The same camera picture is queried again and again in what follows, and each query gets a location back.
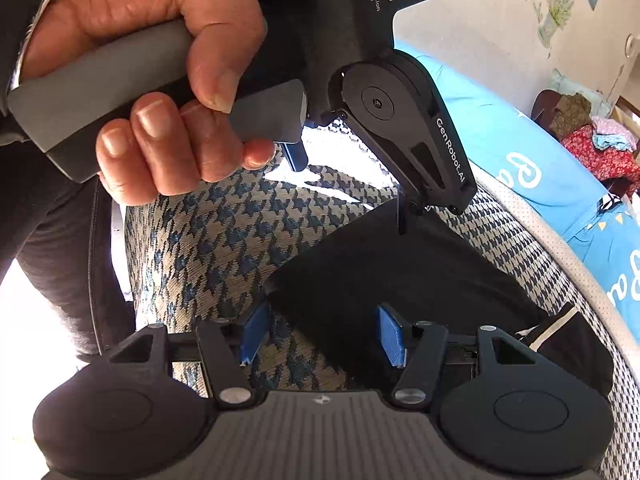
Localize blue printed cushion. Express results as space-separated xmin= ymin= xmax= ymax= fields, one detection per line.
xmin=395 ymin=42 xmax=640 ymax=331

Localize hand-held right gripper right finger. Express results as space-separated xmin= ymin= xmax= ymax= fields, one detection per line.
xmin=376 ymin=303 xmax=542 ymax=406

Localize pile of clothes on chair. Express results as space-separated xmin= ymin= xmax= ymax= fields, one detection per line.
xmin=530 ymin=89 xmax=640 ymax=201

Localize person's left hand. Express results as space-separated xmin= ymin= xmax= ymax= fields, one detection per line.
xmin=20 ymin=0 xmax=276 ymax=207

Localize black t-shirt with red print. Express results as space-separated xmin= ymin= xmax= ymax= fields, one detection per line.
xmin=265 ymin=200 xmax=616 ymax=401

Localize pink and blue cloth pile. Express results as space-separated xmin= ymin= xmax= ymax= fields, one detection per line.
xmin=592 ymin=116 xmax=638 ymax=151

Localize person's black pants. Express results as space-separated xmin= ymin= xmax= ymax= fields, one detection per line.
xmin=0 ymin=140 xmax=136 ymax=366

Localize beige dotted sheet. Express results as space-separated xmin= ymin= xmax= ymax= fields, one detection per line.
xmin=470 ymin=165 xmax=640 ymax=411

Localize lavender wall sticker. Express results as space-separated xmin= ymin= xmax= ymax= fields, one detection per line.
xmin=532 ymin=0 xmax=576 ymax=58

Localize red floral cloth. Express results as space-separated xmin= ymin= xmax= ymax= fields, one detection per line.
xmin=562 ymin=125 xmax=640 ymax=183

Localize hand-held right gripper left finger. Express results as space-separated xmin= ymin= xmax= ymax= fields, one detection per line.
xmin=107 ymin=302 xmax=274 ymax=407

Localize olive floral cloth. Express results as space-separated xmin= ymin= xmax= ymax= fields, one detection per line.
xmin=550 ymin=92 xmax=593 ymax=138

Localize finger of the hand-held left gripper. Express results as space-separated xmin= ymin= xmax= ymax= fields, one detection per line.
xmin=396 ymin=192 xmax=437 ymax=236

